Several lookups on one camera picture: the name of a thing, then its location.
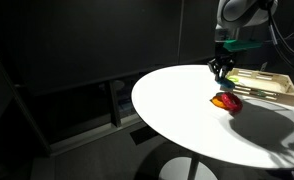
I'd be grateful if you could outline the blue toothed ring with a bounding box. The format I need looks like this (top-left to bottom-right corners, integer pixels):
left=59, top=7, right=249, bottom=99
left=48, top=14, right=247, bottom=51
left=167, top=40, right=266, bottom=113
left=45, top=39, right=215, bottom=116
left=216, top=77, right=237, bottom=90

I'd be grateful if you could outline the dark green toothed ring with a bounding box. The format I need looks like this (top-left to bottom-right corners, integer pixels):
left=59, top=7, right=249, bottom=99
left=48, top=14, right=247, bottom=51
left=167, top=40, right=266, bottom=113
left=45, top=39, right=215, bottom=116
left=255, top=89, right=267, bottom=98

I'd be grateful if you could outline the red toothed ring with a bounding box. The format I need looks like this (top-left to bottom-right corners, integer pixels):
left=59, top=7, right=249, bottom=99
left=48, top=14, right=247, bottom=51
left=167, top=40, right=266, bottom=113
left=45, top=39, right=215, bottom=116
left=220, top=91, right=244, bottom=114

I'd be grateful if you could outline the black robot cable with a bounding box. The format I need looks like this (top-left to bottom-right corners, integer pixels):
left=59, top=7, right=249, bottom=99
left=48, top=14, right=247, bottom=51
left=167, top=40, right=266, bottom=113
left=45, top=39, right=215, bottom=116
left=265, top=0, right=294, bottom=78

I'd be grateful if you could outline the orange ring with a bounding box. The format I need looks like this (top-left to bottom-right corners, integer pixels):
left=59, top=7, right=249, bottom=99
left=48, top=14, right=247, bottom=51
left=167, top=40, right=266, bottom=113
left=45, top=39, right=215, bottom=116
left=210, top=94, right=229, bottom=110

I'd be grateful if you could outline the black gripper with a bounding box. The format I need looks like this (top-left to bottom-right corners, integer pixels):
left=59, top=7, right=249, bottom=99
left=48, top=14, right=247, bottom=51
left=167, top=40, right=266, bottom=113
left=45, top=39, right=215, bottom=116
left=207, top=43, right=235, bottom=81

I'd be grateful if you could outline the white table base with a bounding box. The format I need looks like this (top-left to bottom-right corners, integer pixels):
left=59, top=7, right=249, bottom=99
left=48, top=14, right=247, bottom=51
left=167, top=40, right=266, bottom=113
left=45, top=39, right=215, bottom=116
left=158, top=154, right=218, bottom=180

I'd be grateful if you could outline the green camera mount bracket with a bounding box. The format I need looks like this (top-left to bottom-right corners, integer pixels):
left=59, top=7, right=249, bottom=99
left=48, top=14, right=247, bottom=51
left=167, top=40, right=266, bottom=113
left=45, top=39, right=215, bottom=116
left=215, top=39, right=262, bottom=52

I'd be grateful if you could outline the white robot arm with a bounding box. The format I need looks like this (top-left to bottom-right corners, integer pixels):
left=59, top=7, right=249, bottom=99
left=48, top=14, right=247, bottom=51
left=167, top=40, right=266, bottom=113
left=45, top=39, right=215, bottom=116
left=208, top=0, right=278, bottom=82

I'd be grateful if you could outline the wooden slatted tray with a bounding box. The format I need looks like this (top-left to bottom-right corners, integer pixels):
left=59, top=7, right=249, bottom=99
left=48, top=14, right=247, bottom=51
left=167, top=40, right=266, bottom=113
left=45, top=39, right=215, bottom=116
left=226, top=68, right=294, bottom=106

